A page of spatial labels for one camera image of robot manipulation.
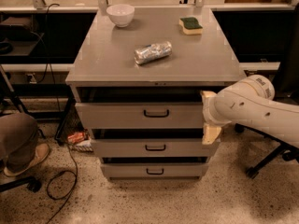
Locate grey top drawer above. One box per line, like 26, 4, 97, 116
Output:
76, 103, 204, 129

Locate grey drawer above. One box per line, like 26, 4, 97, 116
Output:
101, 163, 208, 179
92, 138, 220, 158
76, 103, 204, 129

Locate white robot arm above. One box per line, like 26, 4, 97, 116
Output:
201, 75, 299, 147

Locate grey metal drawer cabinet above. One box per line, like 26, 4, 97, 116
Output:
66, 7, 244, 167

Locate grey bottom drawer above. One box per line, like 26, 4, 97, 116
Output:
101, 163, 208, 179

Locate grey middle drawer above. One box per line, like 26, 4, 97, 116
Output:
92, 138, 220, 158

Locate yellow green sponge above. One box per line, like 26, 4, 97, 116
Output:
179, 17, 203, 35

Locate orange snack packet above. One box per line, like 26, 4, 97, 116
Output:
67, 132, 88, 145

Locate white ceramic bowl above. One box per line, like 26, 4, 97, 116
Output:
107, 4, 135, 27

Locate tan shoe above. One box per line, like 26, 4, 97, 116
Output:
4, 143, 50, 177

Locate black chair caster left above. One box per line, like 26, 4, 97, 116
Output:
0, 176, 42, 192

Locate person's leg brown trousers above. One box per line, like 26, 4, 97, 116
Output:
0, 113, 38, 176

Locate black floor cable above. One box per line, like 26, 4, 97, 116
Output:
45, 142, 78, 224

